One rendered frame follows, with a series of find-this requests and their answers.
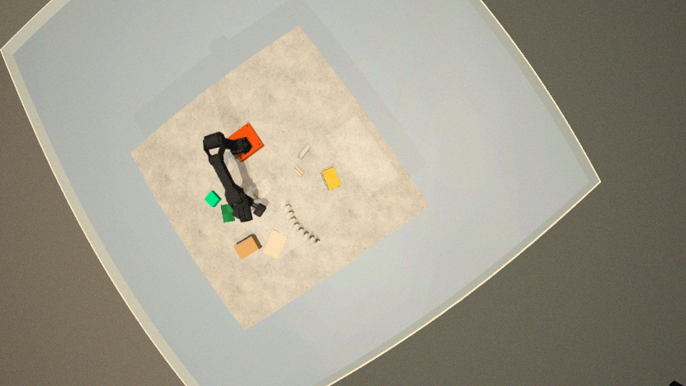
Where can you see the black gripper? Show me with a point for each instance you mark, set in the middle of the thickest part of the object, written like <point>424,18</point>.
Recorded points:
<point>259,210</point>

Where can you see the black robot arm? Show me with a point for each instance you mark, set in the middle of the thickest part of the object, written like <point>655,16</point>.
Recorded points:
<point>234,194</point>

